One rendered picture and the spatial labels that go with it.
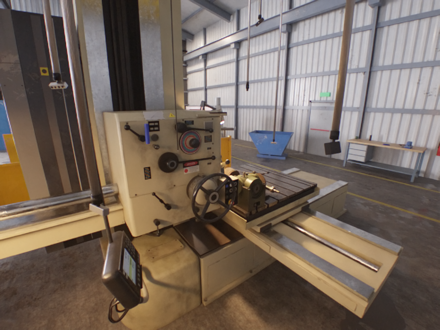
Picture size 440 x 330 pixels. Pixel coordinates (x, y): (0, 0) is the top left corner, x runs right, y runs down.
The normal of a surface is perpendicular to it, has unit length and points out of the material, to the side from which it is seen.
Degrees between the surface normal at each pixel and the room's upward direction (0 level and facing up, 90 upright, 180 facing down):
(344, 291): 0
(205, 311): 0
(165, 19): 90
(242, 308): 0
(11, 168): 90
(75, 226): 90
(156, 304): 90
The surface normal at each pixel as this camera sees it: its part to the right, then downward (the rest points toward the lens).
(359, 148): -0.81, 0.17
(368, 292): 0.00, -0.96
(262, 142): -0.43, 0.26
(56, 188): 0.59, 0.22
